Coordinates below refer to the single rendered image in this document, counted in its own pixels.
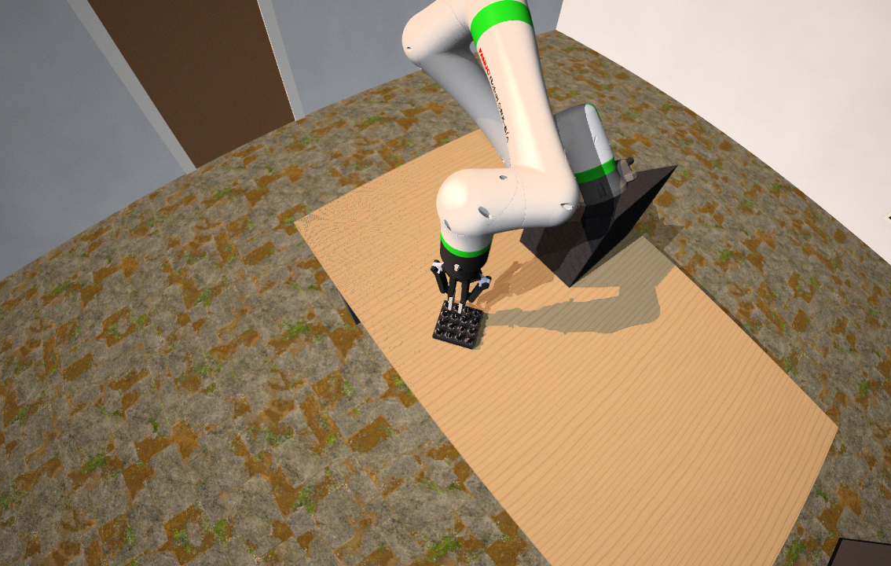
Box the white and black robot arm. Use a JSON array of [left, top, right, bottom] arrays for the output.
[[402, 0, 637, 273]]

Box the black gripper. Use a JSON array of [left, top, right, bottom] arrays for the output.
[[431, 259, 492, 314]]

